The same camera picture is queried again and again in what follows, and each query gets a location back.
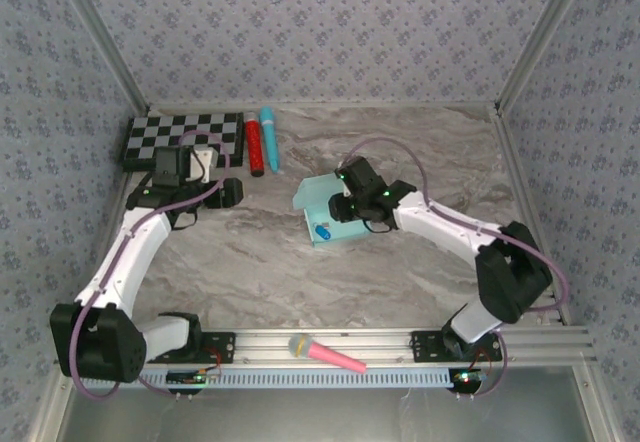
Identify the pink toy microphone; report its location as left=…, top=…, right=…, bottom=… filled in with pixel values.
left=288, top=333, right=368, bottom=374

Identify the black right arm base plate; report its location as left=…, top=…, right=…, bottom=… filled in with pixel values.
left=410, top=330, right=503, bottom=364

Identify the teal toy microphone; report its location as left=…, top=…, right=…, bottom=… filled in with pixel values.
left=259, top=106, right=281, bottom=174

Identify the light blue paper box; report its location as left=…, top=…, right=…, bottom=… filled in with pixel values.
left=293, top=171, right=369, bottom=251

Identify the red glitter tube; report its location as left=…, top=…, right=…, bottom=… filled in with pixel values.
left=243, top=111, right=265, bottom=178

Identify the aluminium rear rail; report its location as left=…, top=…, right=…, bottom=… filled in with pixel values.
left=147, top=101, right=501, bottom=112

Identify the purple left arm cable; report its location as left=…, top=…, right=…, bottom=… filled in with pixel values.
left=69, top=130, right=231, bottom=402

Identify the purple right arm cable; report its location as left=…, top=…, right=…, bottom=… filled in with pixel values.
left=344, top=136, right=571, bottom=401

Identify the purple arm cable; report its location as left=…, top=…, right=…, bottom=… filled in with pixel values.
left=344, top=136, right=571, bottom=401
left=69, top=130, right=231, bottom=402

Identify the aluminium mounting rail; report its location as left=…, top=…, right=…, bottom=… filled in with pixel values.
left=53, top=326, right=599, bottom=367

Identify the aluminium corner post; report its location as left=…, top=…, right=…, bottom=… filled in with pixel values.
left=49, top=0, right=151, bottom=116
left=493, top=0, right=597, bottom=116

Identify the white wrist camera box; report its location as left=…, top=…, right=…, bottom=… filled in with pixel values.
left=334, top=160, right=352, bottom=199
left=191, top=144, right=220, bottom=183

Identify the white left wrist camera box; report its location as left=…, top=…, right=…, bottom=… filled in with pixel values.
left=191, top=144, right=220, bottom=183

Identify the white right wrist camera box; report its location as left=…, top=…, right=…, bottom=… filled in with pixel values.
left=334, top=160, right=352, bottom=199

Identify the grey slotted cable duct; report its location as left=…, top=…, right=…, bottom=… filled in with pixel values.
left=73, top=367, right=454, bottom=389

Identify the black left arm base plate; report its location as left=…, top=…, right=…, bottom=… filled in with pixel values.
left=149, top=330, right=237, bottom=365

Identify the black and grey chessboard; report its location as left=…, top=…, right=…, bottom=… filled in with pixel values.
left=118, top=111, right=245, bottom=173

